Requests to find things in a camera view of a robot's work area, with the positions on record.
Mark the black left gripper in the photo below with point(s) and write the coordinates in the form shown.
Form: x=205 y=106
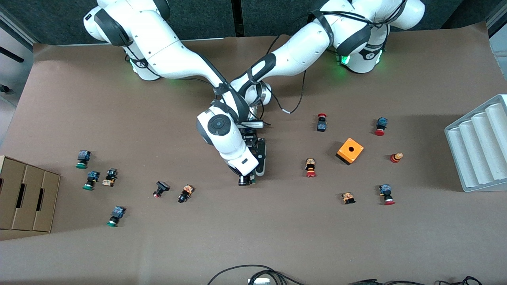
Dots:
x=249 y=138

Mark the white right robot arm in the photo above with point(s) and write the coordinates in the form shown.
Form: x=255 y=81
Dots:
x=174 y=51

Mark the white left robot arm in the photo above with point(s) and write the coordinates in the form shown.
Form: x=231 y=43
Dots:
x=305 y=51

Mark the black selector with orange block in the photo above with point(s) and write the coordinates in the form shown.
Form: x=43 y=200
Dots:
x=185 y=193

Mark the red button with orange block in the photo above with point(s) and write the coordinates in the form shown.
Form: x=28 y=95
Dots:
x=310 y=167

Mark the small red button black block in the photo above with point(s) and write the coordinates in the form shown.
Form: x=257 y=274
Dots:
x=321 y=126

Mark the black square button red base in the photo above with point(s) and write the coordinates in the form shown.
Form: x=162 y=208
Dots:
x=161 y=189

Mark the orange black contact block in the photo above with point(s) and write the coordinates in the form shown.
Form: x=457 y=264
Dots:
x=348 y=197

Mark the small white device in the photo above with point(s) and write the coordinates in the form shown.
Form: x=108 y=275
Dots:
x=258 y=281

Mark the green pushbutton with blue block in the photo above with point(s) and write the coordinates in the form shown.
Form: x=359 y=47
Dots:
x=91 y=180
x=83 y=158
x=116 y=215

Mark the red mushroom button blue block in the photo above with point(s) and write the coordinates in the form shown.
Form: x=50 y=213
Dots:
x=381 y=126
x=386 y=194

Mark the small red yellow button head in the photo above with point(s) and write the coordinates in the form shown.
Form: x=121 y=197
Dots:
x=396 y=157

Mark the brown cardboard divider box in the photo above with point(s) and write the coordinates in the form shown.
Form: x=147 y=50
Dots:
x=27 y=198

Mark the grey ridged plastic tray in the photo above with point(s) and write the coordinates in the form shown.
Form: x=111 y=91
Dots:
x=479 y=146

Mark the orange button enclosure box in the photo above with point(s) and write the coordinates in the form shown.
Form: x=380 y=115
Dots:
x=350 y=151

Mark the grey metal frame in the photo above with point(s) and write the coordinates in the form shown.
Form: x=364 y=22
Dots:
x=498 y=23

